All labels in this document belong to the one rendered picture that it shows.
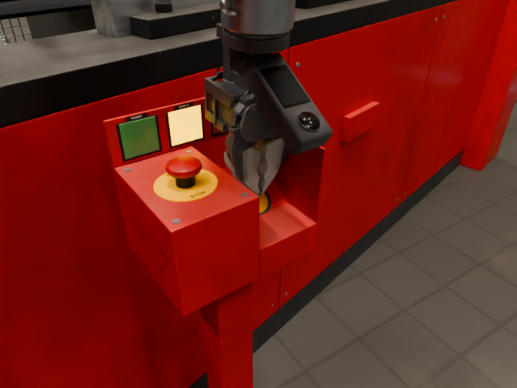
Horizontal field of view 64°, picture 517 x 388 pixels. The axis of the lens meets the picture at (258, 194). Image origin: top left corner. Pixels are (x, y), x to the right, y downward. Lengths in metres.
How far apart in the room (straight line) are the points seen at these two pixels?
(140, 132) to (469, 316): 1.22
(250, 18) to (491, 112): 1.90
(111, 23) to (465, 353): 1.22
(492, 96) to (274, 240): 1.82
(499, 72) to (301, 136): 1.83
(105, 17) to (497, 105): 1.83
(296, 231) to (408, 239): 1.24
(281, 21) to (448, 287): 1.28
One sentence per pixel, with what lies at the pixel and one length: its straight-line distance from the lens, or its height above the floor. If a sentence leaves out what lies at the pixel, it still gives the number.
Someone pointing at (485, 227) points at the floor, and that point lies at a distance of 1.93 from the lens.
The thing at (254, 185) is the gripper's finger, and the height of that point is 0.75.
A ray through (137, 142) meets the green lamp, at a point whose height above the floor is 0.81.
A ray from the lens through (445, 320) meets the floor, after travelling 1.47.
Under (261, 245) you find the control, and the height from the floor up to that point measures 0.70.
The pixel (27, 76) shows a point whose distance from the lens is 0.58.
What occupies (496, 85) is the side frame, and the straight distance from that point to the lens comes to 2.21.
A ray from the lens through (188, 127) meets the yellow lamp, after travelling 0.55.
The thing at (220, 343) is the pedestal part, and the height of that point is 0.51.
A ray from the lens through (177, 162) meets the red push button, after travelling 0.46.
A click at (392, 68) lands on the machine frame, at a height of 0.69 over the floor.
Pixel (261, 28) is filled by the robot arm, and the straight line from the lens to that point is 0.43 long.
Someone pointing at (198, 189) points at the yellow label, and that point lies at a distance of 0.46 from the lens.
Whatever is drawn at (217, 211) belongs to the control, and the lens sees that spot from 0.43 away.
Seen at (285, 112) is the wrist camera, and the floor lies 0.87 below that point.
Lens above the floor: 1.02
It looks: 33 degrees down
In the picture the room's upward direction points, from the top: straight up
